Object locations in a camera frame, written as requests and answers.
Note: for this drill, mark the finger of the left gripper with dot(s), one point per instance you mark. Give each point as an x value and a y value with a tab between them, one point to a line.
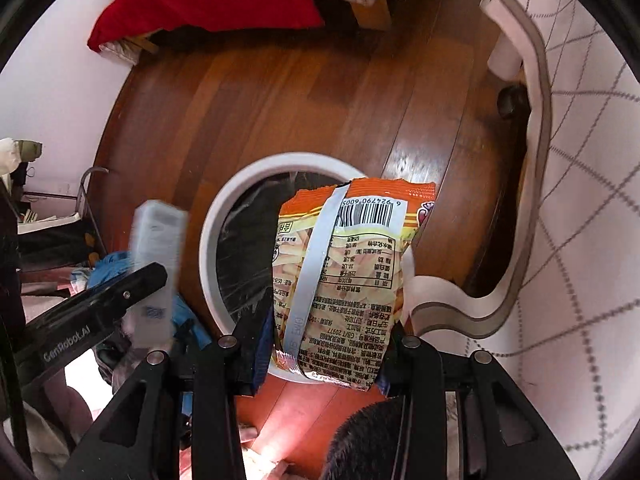
61	334

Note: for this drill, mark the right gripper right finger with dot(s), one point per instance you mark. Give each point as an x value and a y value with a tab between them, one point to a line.
500	434

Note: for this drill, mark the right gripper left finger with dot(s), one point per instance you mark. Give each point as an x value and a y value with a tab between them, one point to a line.
137	435

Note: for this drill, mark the white blue tube box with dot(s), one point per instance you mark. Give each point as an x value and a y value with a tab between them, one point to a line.
157	236

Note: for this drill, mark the orange chip bag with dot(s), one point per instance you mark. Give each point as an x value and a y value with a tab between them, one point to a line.
337	276

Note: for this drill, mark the white round trash bin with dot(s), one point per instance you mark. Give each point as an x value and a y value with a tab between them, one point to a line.
237	243

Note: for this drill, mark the black desk chair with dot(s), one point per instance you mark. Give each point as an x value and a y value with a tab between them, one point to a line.
61	242

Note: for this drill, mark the white patterned tablecloth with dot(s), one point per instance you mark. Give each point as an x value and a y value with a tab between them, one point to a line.
564	318

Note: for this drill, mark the white coat on rack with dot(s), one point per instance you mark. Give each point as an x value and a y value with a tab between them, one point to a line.
14	152

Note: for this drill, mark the red blanket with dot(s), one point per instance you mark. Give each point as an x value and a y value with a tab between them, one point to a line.
131	18

